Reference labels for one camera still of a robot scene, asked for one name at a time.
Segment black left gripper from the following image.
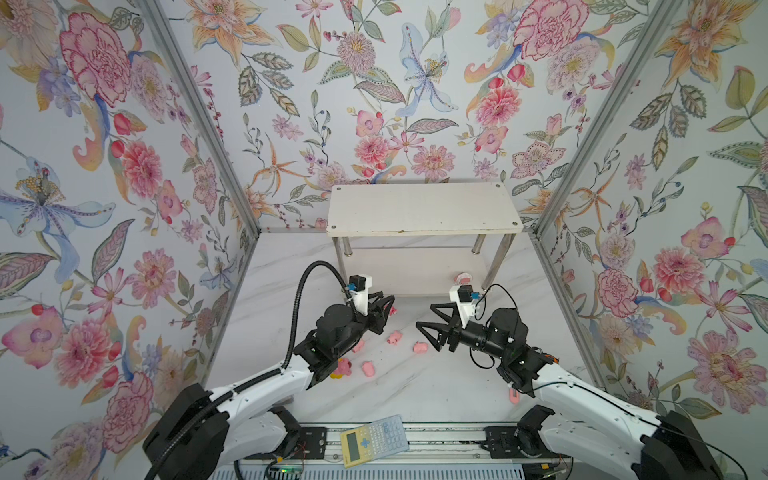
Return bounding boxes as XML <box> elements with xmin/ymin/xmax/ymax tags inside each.
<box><xmin>332</xmin><ymin>294</ymin><xmax>397</xmax><ymax>360</ymax></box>

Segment pink white round figurine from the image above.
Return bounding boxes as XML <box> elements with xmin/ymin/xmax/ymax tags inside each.
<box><xmin>454</xmin><ymin>272</ymin><xmax>473</xmax><ymax>285</ymax></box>

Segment yellow blue calculator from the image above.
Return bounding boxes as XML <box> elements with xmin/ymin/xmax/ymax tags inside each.
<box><xmin>340</xmin><ymin>415</ymin><xmax>409</xmax><ymax>468</ymax></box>

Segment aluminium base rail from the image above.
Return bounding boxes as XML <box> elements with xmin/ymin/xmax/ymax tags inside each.
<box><xmin>239</xmin><ymin>421</ymin><xmax>571</xmax><ymax>466</ymax></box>

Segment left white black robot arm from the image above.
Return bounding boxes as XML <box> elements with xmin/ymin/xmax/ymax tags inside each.
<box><xmin>142</xmin><ymin>292</ymin><xmax>395</xmax><ymax>479</ymax></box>

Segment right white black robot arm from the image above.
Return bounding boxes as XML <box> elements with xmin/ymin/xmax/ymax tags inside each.
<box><xmin>416</xmin><ymin>304</ymin><xmax>724</xmax><ymax>479</ymax></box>

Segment pink bear with yellow flower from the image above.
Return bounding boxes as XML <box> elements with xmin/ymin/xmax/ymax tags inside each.
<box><xmin>330</xmin><ymin>358</ymin><xmax>352</xmax><ymax>379</ymax></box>

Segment black corrugated cable conduit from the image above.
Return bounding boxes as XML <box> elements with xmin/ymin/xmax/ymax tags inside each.
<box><xmin>143</xmin><ymin>260</ymin><xmax>350</xmax><ymax>480</ymax></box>

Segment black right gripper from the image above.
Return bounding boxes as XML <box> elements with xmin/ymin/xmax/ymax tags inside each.
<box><xmin>418</xmin><ymin>304</ymin><xmax>509</xmax><ymax>366</ymax></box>

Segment white two-tier shelf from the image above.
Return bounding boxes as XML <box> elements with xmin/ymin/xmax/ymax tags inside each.
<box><xmin>327</xmin><ymin>183</ymin><xmax>524</xmax><ymax>297</ymax></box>

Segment pink utility knife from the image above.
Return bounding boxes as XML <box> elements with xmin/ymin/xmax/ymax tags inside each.
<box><xmin>509</xmin><ymin>388</ymin><xmax>521</xmax><ymax>405</ymax></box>

